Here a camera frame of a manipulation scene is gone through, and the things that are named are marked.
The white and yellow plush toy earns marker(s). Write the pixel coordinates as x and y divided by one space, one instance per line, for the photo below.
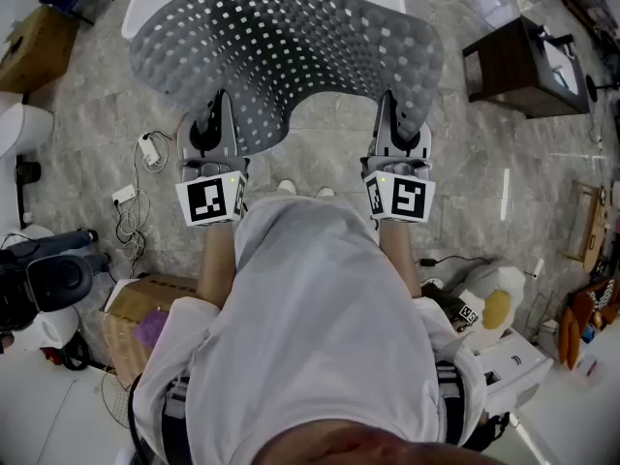
499 303

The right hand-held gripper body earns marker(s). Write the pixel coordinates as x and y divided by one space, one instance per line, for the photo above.
404 196

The large cardboard box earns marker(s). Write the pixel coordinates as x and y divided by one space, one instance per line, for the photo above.
131 303

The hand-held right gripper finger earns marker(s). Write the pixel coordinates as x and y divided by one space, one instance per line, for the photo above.
408 133
386 129

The white table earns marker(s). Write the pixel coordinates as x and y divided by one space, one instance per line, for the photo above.
48 419

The person's left white shoe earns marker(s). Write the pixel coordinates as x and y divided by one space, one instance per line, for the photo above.
287 187

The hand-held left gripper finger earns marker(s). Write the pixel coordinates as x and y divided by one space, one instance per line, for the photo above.
202 133
226 129

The white storage box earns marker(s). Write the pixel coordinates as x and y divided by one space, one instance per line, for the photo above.
513 366

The brown cardboard box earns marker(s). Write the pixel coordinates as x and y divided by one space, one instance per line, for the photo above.
34 51

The orange patterned bag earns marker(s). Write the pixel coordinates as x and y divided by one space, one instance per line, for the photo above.
588 318

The person's right white shoe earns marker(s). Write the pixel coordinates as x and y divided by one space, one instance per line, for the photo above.
325 193

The person's white shoe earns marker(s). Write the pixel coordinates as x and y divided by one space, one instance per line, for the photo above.
287 187
325 193

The white power adapter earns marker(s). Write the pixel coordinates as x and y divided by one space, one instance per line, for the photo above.
149 150

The person's white hoodie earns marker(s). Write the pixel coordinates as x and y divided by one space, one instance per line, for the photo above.
310 318

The white power strip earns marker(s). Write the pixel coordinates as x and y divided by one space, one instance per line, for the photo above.
124 194

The grey marble floor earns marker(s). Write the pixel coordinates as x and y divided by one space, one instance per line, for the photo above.
329 133

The black device with tag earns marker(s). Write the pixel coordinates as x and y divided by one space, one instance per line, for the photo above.
448 303

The purple sheet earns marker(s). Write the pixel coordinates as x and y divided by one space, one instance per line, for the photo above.
152 330

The person's left forearm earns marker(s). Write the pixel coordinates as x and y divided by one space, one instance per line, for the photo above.
215 264

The person's right forearm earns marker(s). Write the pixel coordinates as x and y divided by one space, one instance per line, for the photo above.
399 255

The black round stand base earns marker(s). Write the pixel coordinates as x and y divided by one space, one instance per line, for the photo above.
598 87

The grey bubble bath mat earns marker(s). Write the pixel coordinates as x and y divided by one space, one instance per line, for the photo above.
290 51

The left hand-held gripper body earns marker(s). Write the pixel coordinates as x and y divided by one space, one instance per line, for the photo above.
208 201

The dark wooden cabinet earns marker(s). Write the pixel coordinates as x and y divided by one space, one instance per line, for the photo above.
513 66

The light wooden rack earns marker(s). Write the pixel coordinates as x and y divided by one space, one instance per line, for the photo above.
588 221

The white round fixture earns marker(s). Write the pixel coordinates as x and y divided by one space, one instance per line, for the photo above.
24 126

